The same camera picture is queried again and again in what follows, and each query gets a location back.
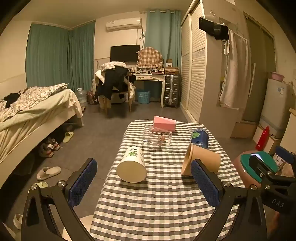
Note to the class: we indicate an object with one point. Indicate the green curtain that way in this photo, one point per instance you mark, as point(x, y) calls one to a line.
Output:
point(171, 37)
point(46, 55)
point(81, 55)

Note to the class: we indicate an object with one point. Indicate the white cup with green print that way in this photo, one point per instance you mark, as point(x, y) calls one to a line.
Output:
point(131, 165)

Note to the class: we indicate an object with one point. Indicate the grey checkered tablecloth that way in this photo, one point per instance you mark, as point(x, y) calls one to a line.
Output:
point(161, 204)

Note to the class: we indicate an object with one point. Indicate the sneaker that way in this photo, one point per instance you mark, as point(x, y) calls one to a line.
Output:
point(54, 143)
point(45, 150)

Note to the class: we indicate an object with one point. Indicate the bed with cream sheet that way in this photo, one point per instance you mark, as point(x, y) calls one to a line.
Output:
point(27, 125)

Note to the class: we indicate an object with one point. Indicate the blue plastic basket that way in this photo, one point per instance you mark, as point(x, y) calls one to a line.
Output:
point(143, 96)

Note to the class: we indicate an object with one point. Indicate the black cloth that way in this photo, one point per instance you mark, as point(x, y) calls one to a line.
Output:
point(11, 98)

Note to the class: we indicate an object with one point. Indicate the white slipper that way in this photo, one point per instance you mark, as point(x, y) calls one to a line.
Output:
point(48, 172)
point(17, 221)

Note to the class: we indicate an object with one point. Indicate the pink container with green lid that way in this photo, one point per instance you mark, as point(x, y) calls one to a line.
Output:
point(241, 169)

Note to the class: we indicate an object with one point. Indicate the clear plastic box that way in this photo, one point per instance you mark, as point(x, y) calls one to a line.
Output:
point(157, 139)

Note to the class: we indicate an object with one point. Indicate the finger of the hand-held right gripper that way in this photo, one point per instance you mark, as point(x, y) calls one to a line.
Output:
point(262, 168)
point(285, 153)

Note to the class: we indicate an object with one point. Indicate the cardboard box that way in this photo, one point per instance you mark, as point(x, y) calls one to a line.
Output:
point(245, 129)

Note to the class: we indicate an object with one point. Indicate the red bottle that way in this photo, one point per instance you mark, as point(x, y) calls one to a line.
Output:
point(262, 139)

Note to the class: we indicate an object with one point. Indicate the large water jug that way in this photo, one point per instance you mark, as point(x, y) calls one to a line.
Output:
point(81, 97)

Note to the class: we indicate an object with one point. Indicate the white louvered wardrobe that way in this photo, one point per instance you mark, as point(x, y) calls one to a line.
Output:
point(196, 76)

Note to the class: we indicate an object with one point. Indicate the grey door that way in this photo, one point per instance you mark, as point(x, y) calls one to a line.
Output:
point(256, 69)

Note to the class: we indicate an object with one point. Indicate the pink basin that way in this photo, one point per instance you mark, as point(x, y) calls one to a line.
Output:
point(277, 76)

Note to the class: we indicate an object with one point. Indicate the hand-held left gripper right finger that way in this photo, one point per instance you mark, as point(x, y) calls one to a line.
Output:
point(205, 185)

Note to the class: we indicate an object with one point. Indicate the white air conditioner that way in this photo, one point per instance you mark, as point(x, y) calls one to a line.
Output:
point(123, 24)

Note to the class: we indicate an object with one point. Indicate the pink box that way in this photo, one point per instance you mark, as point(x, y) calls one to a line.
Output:
point(163, 124)

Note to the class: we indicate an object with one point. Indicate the yellow slipper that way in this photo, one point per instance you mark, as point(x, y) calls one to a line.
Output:
point(68, 136)

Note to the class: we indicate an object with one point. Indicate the blue drink can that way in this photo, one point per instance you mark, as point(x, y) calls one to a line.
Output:
point(200, 139)

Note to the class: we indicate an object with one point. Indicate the tan paper cup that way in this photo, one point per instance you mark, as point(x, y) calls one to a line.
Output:
point(205, 157)

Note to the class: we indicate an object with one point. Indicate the floral blanket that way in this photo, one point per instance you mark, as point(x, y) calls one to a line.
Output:
point(34, 96)

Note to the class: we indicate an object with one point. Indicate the plaid cloth cover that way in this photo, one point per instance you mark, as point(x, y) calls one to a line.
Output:
point(150, 56)

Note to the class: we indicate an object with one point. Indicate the white hanging towel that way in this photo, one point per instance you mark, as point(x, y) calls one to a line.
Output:
point(233, 74)

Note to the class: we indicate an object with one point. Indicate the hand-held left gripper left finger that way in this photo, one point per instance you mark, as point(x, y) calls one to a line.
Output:
point(83, 183)

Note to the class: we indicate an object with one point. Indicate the dark suitcase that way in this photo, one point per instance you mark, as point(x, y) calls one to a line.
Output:
point(172, 90)

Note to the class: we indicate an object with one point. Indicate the pile of dark clothes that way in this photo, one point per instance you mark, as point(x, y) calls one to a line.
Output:
point(113, 80)

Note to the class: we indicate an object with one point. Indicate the white desk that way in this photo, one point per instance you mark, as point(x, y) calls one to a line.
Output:
point(150, 77)

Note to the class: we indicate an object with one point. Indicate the wooden chair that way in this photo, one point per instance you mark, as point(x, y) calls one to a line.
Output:
point(129, 102)

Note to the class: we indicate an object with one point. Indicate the black television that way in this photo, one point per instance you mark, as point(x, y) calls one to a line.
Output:
point(124, 53)

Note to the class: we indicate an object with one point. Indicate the white washing machine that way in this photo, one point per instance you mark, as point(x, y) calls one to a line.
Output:
point(276, 106)

